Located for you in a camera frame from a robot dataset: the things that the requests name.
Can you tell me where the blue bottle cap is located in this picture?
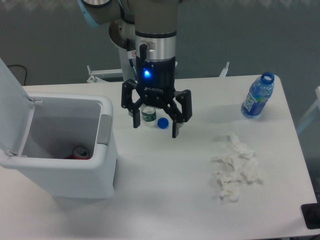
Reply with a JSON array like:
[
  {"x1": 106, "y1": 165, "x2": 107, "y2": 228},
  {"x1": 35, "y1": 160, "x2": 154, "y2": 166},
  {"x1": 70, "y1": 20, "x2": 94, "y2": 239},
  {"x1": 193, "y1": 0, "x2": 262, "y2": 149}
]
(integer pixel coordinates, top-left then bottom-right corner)
[{"x1": 157, "y1": 117, "x2": 169, "y2": 130}]

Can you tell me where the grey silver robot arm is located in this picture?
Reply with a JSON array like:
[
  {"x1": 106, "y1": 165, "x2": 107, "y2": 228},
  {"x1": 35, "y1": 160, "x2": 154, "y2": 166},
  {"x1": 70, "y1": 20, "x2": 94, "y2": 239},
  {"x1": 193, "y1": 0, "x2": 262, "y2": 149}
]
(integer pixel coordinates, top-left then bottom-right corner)
[{"x1": 78, "y1": 0, "x2": 192, "y2": 138}]

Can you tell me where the crumpled white tissue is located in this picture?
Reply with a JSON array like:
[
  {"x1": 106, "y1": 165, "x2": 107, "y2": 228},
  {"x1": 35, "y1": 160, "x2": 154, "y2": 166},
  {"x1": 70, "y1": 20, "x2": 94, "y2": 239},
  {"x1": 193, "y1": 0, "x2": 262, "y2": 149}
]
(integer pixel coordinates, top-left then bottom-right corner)
[{"x1": 211, "y1": 131, "x2": 264, "y2": 204}]

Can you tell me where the white metal base frame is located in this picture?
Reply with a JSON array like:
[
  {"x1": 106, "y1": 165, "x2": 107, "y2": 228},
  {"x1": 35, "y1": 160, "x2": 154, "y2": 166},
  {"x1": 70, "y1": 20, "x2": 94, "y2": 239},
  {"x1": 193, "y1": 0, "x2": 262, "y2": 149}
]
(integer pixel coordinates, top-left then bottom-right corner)
[{"x1": 86, "y1": 61, "x2": 231, "y2": 83}]

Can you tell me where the black device at corner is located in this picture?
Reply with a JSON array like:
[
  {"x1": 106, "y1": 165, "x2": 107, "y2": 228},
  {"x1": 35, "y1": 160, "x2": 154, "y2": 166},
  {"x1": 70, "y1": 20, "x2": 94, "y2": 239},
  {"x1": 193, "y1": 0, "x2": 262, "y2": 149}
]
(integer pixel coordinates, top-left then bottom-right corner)
[{"x1": 301, "y1": 203, "x2": 320, "y2": 230}]

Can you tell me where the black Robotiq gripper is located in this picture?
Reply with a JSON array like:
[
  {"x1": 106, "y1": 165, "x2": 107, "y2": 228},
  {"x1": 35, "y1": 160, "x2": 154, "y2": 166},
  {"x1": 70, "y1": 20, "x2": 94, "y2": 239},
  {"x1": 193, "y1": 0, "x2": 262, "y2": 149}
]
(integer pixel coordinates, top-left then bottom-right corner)
[{"x1": 121, "y1": 57, "x2": 192, "y2": 139}]

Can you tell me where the blue plastic drink bottle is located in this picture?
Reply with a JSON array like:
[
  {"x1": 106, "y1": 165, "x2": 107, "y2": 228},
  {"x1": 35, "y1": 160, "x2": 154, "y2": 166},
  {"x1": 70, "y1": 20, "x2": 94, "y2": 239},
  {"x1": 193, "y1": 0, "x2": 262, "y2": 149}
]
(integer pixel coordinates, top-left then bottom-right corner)
[{"x1": 241, "y1": 71, "x2": 275, "y2": 119}]

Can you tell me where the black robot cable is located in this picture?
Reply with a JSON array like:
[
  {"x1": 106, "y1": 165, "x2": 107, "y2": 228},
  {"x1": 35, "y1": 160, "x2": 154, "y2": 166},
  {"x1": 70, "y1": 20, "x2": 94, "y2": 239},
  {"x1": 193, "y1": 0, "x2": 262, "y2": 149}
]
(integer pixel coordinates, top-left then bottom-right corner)
[{"x1": 126, "y1": 38, "x2": 138, "y2": 76}]

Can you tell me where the clear bottle green label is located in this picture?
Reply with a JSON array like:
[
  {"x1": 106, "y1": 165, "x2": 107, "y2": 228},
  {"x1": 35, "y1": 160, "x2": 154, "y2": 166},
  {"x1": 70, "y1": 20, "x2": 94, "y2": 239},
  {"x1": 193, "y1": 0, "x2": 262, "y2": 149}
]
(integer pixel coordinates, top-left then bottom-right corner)
[{"x1": 140, "y1": 104, "x2": 157, "y2": 127}]

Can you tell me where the white chair frame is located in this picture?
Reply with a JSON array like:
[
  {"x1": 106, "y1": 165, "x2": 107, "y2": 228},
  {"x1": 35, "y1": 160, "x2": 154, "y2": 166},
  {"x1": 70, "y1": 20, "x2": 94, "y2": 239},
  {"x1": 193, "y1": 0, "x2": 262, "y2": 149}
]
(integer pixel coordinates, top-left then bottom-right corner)
[{"x1": 295, "y1": 86, "x2": 320, "y2": 136}]

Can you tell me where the red soda can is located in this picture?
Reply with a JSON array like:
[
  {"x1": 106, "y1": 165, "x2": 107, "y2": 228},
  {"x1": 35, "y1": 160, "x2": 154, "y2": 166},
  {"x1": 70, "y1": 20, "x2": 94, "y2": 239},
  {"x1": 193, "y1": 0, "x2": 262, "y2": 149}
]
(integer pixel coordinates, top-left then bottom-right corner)
[{"x1": 65, "y1": 146, "x2": 90, "y2": 160}]

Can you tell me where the black floor cable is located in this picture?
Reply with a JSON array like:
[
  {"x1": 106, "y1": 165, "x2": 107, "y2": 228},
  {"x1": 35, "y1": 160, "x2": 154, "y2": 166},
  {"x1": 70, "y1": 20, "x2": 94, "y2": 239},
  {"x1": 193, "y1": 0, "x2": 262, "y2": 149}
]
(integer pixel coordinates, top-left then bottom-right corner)
[{"x1": 6, "y1": 64, "x2": 28, "y2": 85}]

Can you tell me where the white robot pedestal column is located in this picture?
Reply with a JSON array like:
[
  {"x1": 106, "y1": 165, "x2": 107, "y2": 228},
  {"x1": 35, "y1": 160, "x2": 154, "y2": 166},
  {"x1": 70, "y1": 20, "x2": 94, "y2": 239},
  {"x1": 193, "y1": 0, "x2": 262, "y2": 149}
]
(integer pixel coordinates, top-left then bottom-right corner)
[{"x1": 118, "y1": 47, "x2": 136, "y2": 81}]

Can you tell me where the white trash can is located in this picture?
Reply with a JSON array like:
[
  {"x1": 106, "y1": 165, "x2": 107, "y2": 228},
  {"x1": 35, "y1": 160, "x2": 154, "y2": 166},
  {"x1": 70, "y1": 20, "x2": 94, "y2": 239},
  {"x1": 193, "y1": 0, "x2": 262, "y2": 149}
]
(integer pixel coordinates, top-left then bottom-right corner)
[{"x1": 0, "y1": 92, "x2": 118, "y2": 199}]

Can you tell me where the white trash can lid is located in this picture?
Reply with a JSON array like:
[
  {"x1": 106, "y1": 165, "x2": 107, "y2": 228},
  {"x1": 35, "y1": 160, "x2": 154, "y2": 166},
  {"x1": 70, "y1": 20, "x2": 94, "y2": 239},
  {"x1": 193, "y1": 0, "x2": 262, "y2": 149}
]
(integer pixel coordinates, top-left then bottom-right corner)
[{"x1": 0, "y1": 60, "x2": 35, "y2": 156}]

